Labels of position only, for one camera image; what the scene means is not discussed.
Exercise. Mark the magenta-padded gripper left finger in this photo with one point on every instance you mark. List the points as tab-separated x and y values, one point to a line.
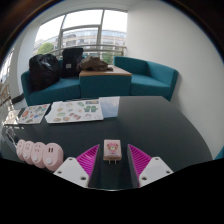
71	171

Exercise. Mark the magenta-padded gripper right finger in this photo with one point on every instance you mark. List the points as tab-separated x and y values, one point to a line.
155	170

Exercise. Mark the pink charger block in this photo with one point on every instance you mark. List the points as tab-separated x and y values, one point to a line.
112	150

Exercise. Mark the pink power strip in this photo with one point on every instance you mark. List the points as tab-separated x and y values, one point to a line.
40	155

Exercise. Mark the sticker sheet with green pictures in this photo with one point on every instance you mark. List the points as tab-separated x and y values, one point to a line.
75	111

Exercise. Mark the teal sofa with bags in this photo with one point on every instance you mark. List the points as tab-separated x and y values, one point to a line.
56	90

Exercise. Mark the empty teal sofa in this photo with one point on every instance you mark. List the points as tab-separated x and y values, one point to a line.
150	80

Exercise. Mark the teal block table, wooden top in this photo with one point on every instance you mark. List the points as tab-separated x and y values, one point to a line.
105	85

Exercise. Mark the black backpack with label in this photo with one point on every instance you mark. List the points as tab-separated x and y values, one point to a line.
71	63

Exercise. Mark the brown jacket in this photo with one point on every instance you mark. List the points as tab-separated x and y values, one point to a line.
93	63

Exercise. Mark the metal window railing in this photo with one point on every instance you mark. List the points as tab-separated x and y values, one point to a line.
100	46

